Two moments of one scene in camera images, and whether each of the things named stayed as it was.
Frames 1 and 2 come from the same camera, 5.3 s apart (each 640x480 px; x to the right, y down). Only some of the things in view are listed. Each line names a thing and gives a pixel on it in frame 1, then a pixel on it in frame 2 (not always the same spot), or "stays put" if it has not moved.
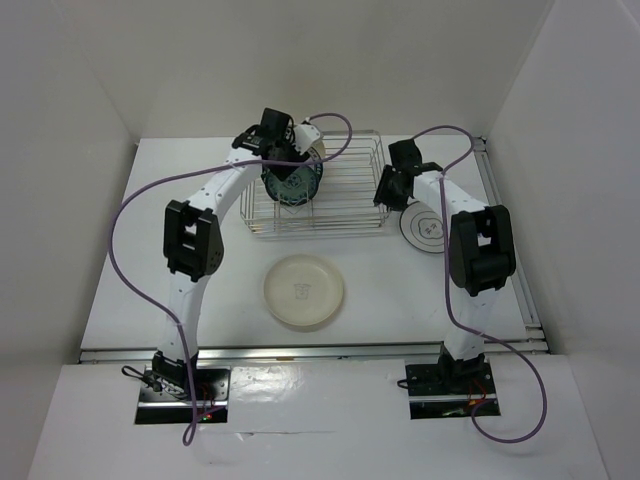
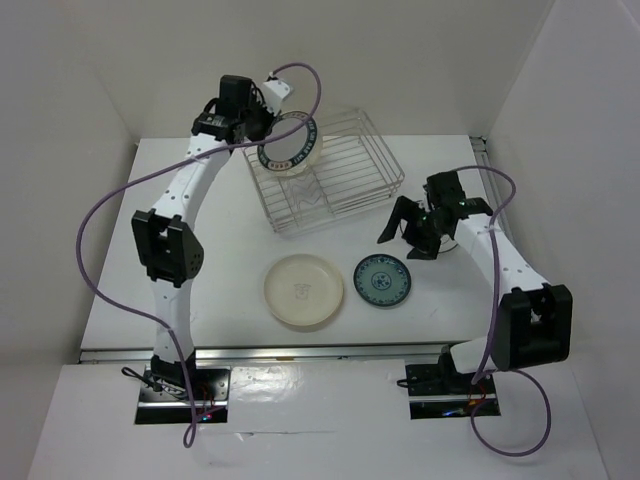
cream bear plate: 303,290 stays put
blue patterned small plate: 296,189 → 381,280
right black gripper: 382,195 → 426,249
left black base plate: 211,386 stays put
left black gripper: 282,172 → 269,120
